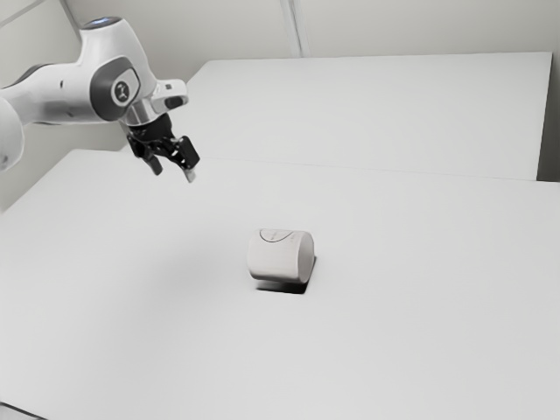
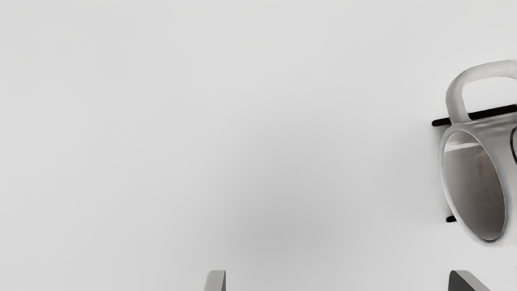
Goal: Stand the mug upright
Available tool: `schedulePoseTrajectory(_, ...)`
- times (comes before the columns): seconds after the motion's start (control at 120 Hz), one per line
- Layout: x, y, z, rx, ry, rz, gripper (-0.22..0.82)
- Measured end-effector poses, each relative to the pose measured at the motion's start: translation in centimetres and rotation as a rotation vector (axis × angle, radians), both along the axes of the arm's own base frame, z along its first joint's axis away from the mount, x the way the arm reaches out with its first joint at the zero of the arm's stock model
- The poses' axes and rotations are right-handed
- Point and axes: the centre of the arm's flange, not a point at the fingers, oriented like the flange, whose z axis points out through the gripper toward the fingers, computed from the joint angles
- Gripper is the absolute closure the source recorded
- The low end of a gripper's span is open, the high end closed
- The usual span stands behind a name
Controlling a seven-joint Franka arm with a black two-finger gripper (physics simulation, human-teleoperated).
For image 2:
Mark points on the white ceramic mug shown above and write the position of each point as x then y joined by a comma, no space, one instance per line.
476,190

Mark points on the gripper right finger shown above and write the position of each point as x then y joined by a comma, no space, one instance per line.
464,282

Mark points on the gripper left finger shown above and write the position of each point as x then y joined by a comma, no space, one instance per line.
215,281

